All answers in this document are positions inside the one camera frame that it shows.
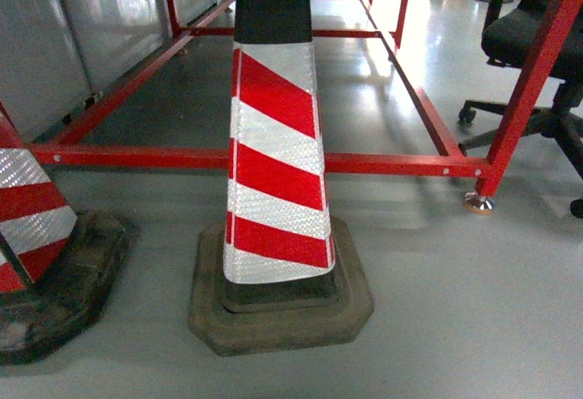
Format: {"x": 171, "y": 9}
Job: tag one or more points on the red white traffic cone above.
{"x": 281, "y": 273}

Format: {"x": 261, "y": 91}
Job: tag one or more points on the black office chair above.
{"x": 543, "y": 40}

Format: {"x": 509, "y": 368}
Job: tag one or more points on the red metal workbench frame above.
{"x": 410, "y": 162}

